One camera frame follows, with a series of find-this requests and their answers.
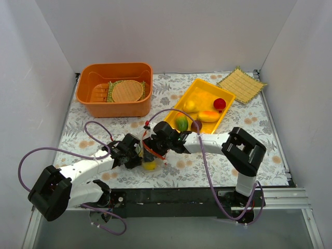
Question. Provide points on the round woven bamboo tray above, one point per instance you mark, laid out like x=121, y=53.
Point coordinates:
x=127, y=91

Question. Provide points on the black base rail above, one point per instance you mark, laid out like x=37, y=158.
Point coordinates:
x=172, y=202

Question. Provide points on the square yellow bamboo mat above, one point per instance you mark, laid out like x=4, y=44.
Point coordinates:
x=242, y=85

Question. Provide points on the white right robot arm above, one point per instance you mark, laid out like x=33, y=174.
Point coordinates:
x=242, y=150

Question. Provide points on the yellow orange fake mango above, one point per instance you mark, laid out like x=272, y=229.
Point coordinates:
x=208, y=116

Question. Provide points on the orange plastic tub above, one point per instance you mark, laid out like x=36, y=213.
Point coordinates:
x=92, y=89

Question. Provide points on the clear zip top bag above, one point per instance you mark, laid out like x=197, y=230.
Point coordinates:
x=149, y=157

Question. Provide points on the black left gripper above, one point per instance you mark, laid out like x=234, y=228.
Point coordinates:
x=136, y=157

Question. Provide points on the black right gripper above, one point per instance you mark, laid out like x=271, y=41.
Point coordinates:
x=149, y=146

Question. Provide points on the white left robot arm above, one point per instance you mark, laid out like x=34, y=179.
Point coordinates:
x=70, y=186

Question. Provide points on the green edged woven mat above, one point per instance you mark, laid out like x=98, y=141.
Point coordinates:
x=111, y=84

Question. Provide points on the orange green fake mango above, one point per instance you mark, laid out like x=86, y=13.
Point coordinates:
x=181, y=122

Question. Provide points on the red fake apple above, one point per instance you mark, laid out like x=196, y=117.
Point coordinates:
x=219, y=104

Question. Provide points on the dark purple fake plum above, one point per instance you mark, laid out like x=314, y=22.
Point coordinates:
x=196, y=125

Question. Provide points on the yellow plastic tray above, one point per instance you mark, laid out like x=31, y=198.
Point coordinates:
x=203, y=94

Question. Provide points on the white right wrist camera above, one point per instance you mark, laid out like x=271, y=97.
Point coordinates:
x=148, y=126

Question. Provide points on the yellow fake lemon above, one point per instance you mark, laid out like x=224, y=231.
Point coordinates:
x=149, y=166

